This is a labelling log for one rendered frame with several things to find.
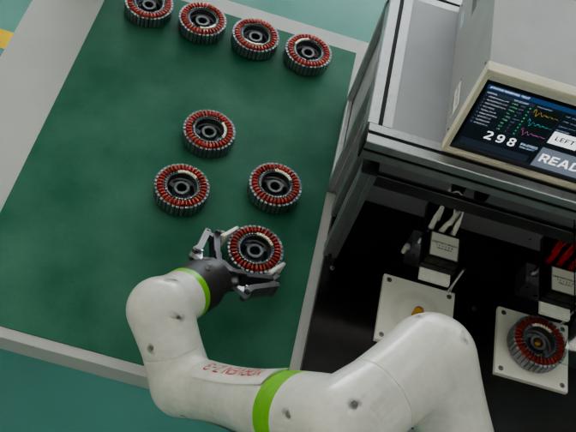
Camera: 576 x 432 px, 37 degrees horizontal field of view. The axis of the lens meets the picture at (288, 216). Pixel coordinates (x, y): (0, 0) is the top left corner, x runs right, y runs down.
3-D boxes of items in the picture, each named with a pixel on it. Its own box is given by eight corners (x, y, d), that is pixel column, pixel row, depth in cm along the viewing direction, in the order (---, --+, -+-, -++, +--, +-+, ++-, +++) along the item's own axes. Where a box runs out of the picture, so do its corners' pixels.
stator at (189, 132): (181, 158, 184) (183, 147, 181) (181, 117, 190) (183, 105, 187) (233, 161, 186) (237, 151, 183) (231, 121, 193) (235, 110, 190)
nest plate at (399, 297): (447, 361, 168) (449, 358, 167) (372, 340, 167) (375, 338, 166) (453, 296, 177) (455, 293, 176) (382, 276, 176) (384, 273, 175)
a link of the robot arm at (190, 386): (308, 355, 120) (242, 387, 114) (328, 432, 122) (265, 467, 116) (186, 335, 150) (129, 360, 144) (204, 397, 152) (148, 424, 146)
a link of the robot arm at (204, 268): (221, 286, 146) (179, 253, 148) (191, 336, 151) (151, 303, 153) (237, 275, 151) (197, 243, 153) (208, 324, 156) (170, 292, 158)
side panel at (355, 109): (339, 195, 188) (385, 96, 162) (327, 191, 188) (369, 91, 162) (358, 103, 204) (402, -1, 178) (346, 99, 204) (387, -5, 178)
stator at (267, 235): (257, 291, 170) (261, 283, 167) (213, 257, 172) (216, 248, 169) (291, 256, 176) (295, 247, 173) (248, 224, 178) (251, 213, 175)
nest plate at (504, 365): (565, 394, 169) (567, 392, 168) (492, 374, 168) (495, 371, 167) (565, 328, 178) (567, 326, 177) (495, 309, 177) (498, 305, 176)
